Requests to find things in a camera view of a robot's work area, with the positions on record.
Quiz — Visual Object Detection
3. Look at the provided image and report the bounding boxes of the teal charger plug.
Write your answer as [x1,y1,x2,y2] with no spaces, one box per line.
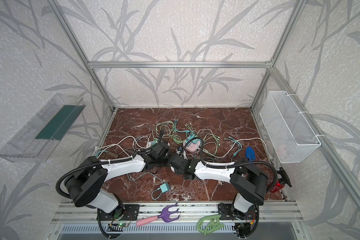
[160,183,170,193]

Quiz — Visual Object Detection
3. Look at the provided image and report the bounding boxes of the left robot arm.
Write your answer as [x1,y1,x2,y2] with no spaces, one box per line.
[56,141,171,214]

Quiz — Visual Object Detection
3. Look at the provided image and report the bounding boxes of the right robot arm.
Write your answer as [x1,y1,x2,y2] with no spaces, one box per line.
[168,151,278,213]

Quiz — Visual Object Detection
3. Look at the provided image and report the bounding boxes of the pink power socket block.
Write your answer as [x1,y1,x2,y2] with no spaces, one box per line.
[183,139,201,153]

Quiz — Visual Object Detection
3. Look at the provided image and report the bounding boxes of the teal chargers on pink block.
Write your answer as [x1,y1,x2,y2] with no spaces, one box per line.
[184,134,200,146]

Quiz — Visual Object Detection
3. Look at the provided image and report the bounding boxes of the purple pink hand rake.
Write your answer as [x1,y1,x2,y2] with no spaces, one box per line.
[136,203,180,227]

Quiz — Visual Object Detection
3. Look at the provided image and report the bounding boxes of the green plastic clip tool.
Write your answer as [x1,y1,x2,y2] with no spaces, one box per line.
[197,214,225,235]

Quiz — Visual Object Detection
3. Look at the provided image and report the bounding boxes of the red spray bottle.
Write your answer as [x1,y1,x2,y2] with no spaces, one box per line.
[270,167,292,193]

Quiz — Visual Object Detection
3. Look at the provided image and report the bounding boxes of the green charging cable bundle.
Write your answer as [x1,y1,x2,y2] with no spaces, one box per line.
[154,118,221,157]

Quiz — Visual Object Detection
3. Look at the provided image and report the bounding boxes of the white wire mesh basket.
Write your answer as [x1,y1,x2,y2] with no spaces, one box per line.
[260,91,321,164]

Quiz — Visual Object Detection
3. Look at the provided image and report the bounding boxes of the clear plastic wall shelf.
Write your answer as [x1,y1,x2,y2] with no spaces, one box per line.
[0,94,86,163]

